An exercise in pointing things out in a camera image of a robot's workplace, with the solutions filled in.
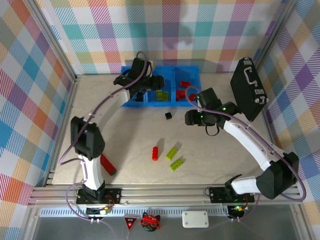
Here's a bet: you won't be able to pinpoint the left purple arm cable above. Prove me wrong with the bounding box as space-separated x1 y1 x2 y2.
59 51 151 237

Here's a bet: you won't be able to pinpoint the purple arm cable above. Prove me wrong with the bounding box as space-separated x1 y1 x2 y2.
184 86 307 223
59 51 151 237

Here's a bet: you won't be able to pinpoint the black case with silver handle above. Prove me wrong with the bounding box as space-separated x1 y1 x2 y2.
229 56 270 123

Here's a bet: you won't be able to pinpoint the blue three-compartment bin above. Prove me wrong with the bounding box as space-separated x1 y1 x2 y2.
116 65 201 108

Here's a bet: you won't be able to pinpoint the white rectangular box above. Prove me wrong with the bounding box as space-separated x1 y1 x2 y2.
181 210 210 228

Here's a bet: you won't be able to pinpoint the black red triangle badge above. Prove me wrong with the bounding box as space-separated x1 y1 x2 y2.
123 216 138 231

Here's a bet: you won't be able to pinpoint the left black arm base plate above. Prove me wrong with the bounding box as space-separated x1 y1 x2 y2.
75 187 123 205

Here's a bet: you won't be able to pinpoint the aluminium mounting rail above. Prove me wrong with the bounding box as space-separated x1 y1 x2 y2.
27 184 305 208

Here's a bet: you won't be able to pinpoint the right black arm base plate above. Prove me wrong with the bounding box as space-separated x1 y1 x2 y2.
208 186 256 203

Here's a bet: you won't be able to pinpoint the left small connector board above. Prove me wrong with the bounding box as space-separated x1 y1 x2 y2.
86 206 112 216

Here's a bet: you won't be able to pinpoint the right small connector board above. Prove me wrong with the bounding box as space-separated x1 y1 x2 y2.
228 204 247 216

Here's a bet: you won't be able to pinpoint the slotted grey metal strip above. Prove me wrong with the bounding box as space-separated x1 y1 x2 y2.
39 209 247 218

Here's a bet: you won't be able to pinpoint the right gripper black loop cable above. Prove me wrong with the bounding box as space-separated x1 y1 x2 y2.
205 124 221 137

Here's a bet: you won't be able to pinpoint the small connector board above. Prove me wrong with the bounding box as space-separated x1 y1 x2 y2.
228 204 247 216
86 206 112 216

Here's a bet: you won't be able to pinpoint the aluminium side rail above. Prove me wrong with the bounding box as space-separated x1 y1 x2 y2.
259 107 285 161
44 74 82 187

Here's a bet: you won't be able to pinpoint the red glitter tube silver cap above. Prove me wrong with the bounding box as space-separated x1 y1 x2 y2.
99 153 118 176

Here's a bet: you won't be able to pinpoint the aluminium frame post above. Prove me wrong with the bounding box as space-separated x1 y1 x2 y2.
24 0 82 83
255 0 300 66

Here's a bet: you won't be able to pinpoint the black cat figure red glasses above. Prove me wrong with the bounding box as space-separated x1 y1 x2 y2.
139 211 162 232

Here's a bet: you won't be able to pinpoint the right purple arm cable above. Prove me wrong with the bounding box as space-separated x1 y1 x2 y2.
184 86 307 223

